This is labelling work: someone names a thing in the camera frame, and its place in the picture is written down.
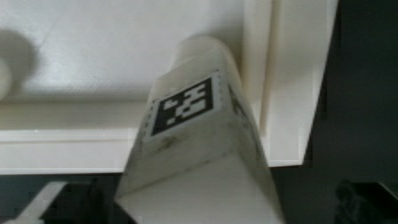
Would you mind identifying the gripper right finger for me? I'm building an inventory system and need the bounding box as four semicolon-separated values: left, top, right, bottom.
334;180;398;224

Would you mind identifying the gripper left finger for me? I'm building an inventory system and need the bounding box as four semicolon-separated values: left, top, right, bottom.
11;179;139;224

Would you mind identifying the white table leg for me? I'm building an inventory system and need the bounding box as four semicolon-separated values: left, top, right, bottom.
116;36;286;224

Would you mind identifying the white square tabletop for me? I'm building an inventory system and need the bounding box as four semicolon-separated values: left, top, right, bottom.
0;0;276;176

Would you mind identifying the white U-shaped obstacle fence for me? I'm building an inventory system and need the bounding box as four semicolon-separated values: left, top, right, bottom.
260;0;340;167

